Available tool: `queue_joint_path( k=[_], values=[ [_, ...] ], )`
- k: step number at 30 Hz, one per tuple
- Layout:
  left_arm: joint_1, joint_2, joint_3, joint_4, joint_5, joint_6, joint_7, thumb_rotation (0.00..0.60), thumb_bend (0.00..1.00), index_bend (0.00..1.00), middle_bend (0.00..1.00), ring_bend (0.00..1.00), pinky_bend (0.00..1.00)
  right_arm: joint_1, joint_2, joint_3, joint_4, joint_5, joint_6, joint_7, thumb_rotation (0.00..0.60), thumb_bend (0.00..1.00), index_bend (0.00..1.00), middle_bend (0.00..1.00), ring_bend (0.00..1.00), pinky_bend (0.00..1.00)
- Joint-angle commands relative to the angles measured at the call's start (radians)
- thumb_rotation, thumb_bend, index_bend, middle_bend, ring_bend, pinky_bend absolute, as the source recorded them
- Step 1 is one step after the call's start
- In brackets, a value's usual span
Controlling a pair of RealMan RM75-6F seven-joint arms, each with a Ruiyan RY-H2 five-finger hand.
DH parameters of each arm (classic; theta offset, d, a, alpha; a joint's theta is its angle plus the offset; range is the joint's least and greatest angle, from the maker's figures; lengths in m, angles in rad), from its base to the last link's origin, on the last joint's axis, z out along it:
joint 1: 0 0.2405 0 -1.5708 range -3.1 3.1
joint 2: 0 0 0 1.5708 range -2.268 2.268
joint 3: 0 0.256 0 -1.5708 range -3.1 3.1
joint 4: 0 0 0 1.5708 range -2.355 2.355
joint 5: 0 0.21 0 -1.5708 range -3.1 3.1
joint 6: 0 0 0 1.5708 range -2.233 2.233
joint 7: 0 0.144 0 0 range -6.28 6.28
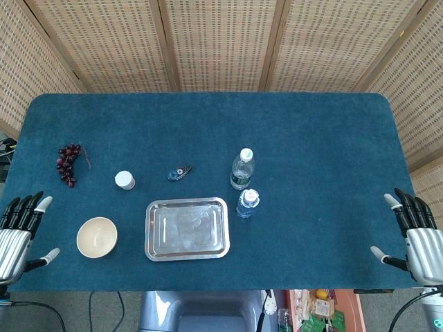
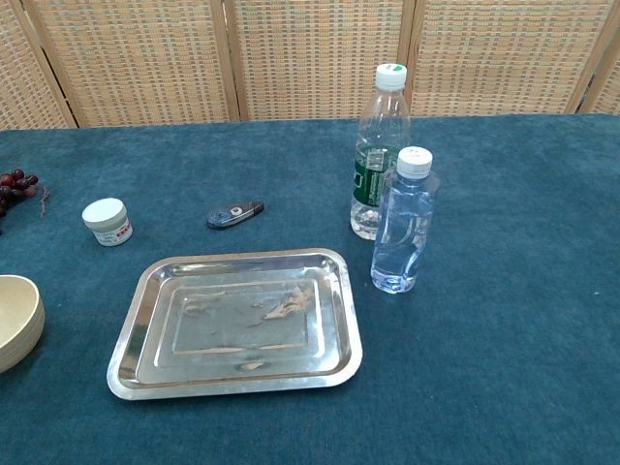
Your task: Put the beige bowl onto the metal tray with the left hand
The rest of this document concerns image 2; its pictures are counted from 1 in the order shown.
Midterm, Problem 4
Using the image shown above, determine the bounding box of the short clear blue water bottle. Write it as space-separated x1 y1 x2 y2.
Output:
370 145 442 295

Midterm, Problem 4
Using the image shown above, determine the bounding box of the stainless steel rectangular tray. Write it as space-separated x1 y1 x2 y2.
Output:
106 247 364 402

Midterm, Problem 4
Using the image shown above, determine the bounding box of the bunch of red grapes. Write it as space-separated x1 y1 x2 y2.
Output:
0 168 51 219

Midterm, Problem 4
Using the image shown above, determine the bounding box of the small white ointment jar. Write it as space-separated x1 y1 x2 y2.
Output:
81 197 135 247

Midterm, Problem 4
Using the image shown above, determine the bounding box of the dark blue correction tape dispenser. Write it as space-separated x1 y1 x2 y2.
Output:
205 201 265 231

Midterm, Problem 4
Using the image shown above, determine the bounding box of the woven rattan folding screen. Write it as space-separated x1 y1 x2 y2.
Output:
0 0 620 132

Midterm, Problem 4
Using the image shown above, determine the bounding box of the tall green-label water bottle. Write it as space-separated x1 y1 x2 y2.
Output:
350 62 413 241

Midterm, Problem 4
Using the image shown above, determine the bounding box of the teal blue tablecloth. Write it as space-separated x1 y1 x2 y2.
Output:
0 113 620 465

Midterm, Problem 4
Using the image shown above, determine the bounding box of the beige round bowl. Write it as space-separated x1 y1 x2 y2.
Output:
0 274 47 375

